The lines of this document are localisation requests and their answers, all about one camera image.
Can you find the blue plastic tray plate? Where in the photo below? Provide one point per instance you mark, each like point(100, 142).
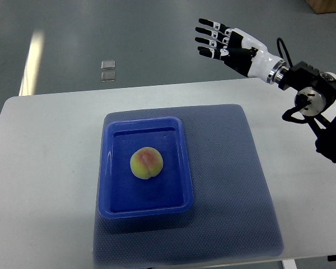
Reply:
point(121, 195)

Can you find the brown wooden box corner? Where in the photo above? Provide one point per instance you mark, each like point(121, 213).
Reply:
point(323, 6)

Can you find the upper metal floor plate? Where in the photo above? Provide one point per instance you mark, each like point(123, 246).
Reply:
point(108, 64)

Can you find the green red peach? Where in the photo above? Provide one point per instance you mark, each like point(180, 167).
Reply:
point(146, 163)

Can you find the lower metal floor plate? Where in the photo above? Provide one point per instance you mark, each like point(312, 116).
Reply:
point(108, 76)

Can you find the metal floor plate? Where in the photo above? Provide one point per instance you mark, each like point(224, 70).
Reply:
point(108, 64)
point(108, 76)

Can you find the blue grey mesh mat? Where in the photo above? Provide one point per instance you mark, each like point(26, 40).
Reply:
point(232, 216)

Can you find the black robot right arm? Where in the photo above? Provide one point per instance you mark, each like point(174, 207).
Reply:
point(314, 104)

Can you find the white table leg frame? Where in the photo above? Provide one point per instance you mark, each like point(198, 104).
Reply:
point(289, 264)

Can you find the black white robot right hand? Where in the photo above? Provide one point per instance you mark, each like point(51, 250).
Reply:
point(239, 51)

